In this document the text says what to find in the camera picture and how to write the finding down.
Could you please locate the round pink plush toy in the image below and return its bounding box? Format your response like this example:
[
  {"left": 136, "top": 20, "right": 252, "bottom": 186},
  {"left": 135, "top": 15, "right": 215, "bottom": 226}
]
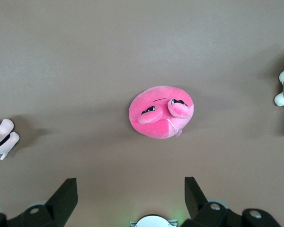
[{"left": 128, "top": 85, "right": 195, "bottom": 140}]

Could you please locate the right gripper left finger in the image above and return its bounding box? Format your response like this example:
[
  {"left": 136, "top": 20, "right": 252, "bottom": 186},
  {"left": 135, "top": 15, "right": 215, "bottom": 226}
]
[{"left": 0, "top": 177, "right": 79, "bottom": 227}]

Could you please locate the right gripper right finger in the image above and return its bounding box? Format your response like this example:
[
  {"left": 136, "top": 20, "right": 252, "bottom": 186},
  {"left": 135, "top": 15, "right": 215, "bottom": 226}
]
[{"left": 179, "top": 176, "right": 281, "bottom": 227}]

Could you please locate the small white pink plush dog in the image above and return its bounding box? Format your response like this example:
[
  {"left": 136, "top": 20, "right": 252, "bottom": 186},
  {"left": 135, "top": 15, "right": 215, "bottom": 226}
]
[{"left": 0, "top": 118, "right": 20, "bottom": 161}]

